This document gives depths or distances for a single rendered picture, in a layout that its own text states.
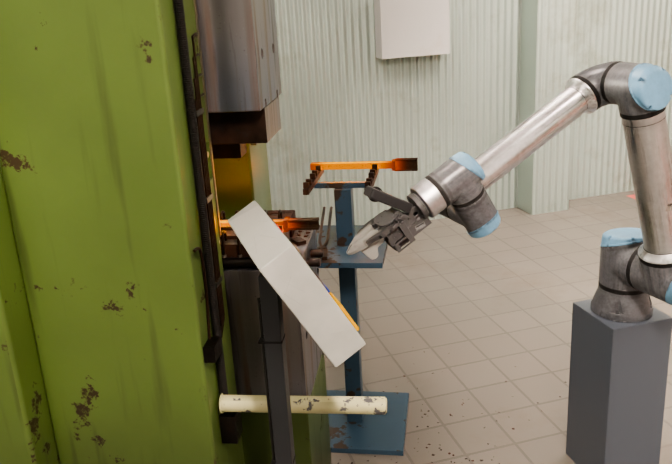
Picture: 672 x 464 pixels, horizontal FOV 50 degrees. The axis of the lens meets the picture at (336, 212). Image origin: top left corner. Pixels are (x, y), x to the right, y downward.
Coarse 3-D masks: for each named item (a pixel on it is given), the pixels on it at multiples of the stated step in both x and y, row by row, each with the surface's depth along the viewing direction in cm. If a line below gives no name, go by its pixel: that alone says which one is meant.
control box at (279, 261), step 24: (240, 216) 164; (264, 216) 156; (240, 240) 153; (264, 240) 146; (288, 240) 140; (264, 264) 137; (288, 264) 138; (288, 288) 139; (312, 288) 141; (312, 312) 142; (336, 312) 144; (312, 336) 144; (336, 336) 146; (360, 336) 148; (336, 360) 147
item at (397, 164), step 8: (392, 160) 265; (400, 160) 264; (408, 160) 263; (416, 160) 263; (312, 168) 269; (328, 168) 268; (336, 168) 268; (344, 168) 267; (352, 168) 267; (360, 168) 267; (368, 168) 266; (384, 168) 265; (392, 168) 264; (400, 168) 265; (408, 168) 265; (416, 168) 264
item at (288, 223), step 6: (288, 216) 216; (222, 222) 216; (276, 222) 213; (282, 222) 213; (288, 222) 213; (294, 222) 213; (300, 222) 212; (306, 222) 213; (312, 222) 213; (318, 222) 213; (288, 228) 213; (294, 228) 213; (300, 228) 213; (306, 228) 213; (312, 228) 213; (318, 228) 212
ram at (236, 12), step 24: (216, 0) 180; (240, 0) 179; (264, 0) 194; (216, 24) 182; (240, 24) 181; (264, 24) 194; (216, 48) 183; (240, 48) 183; (264, 48) 193; (216, 72) 185; (240, 72) 185; (264, 72) 192; (216, 96) 187; (240, 96) 187; (264, 96) 192
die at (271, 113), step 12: (264, 108) 192; (276, 108) 207; (216, 120) 194; (228, 120) 194; (240, 120) 194; (252, 120) 193; (264, 120) 193; (276, 120) 207; (216, 132) 195; (228, 132) 195; (240, 132) 195; (252, 132) 194; (264, 132) 194; (276, 132) 207; (216, 144) 197
